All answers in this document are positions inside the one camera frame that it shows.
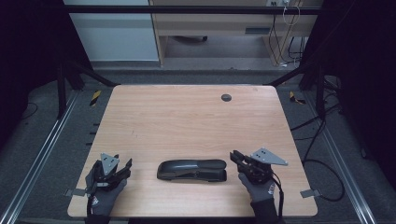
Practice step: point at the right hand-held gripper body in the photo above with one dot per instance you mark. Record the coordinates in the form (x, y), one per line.
(267, 157)

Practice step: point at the yellow black floor tape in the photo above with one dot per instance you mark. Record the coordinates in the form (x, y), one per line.
(294, 98)
(95, 98)

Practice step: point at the light wooden desk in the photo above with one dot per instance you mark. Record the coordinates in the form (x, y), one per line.
(211, 23)

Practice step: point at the white cabinet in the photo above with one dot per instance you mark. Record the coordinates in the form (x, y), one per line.
(115, 37)

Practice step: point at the person's left hand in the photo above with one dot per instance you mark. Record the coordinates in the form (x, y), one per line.
(104, 199)

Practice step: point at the grey tape strip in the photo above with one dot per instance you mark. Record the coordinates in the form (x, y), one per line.
(73, 192)
(310, 193)

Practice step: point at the black stapler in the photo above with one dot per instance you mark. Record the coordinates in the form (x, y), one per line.
(191, 170)

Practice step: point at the black horizontal frame bar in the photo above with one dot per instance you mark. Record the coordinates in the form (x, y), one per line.
(186, 9)

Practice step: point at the aluminium floor rail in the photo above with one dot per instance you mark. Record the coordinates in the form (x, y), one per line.
(342, 168)
(40, 155)

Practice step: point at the black frame strut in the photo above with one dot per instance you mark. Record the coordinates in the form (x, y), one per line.
(61, 93)
(320, 93)

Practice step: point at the person's right hand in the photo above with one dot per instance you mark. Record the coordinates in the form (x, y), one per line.
(260, 191)

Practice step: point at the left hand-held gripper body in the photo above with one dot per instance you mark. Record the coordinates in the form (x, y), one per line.
(109, 163)

